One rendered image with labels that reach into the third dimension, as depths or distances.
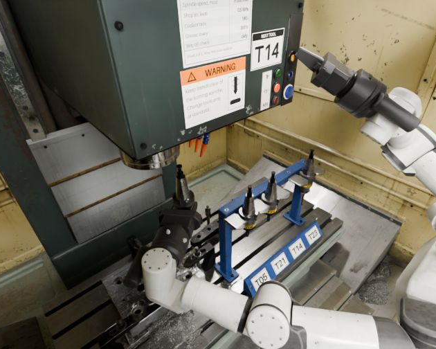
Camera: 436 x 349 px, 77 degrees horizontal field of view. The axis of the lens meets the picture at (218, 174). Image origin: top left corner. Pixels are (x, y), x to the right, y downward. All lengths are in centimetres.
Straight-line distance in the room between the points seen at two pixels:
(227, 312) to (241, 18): 56
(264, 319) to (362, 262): 101
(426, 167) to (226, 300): 67
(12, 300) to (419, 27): 212
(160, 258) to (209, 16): 48
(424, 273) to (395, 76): 84
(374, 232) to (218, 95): 121
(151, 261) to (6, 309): 123
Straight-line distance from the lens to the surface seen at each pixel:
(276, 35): 65
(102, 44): 45
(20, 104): 109
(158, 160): 69
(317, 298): 135
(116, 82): 46
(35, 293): 177
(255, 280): 109
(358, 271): 151
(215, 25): 53
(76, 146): 116
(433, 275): 76
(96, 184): 126
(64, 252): 144
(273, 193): 95
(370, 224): 161
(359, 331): 61
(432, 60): 132
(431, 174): 97
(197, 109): 54
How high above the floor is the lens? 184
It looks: 35 degrees down
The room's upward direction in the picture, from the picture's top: 2 degrees counter-clockwise
